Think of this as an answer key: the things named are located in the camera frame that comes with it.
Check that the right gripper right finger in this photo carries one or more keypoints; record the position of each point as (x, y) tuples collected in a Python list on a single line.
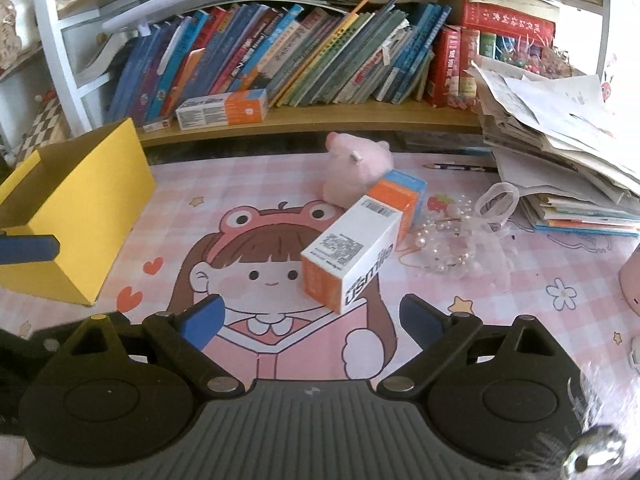
[(441, 337)]

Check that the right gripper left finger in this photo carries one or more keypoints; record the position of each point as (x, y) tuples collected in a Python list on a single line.
[(182, 338)]

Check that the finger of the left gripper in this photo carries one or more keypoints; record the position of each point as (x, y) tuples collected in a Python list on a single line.
[(18, 249)]

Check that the pearl bead bag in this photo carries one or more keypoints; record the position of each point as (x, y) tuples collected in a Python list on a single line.
[(466, 238)]

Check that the orange white usmile box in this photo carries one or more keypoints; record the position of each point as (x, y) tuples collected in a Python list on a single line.
[(345, 258)]

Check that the yellow cardboard box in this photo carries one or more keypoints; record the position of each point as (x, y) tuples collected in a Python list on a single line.
[(88, 192)]

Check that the pink cartoon desk mat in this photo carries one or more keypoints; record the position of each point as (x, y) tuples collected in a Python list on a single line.
[(237, 228)]

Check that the wooden chessboard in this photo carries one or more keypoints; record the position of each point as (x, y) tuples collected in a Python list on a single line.
[(49, 127)]

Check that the black pen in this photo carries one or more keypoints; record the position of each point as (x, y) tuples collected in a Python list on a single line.
[(461, 167)]

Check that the pink plush pig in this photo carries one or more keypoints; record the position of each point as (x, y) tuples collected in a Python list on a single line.
[(355, 165)]

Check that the pink cylinder container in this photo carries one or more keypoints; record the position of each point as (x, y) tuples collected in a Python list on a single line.
[(630, 281)]

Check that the white bookshelf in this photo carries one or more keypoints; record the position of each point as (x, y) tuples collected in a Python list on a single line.
[(69, 36)]

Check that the stack of papers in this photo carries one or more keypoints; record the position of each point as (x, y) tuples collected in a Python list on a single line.
[(575, 166)]

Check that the toothpaste box on shelf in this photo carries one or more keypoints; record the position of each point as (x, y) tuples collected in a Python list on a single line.
[(237, 108)]

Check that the red dictionary books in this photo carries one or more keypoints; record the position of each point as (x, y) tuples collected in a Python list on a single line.
[(475, 31)]

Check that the row of leaning books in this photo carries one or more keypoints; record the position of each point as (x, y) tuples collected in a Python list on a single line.
[(385, 55)]

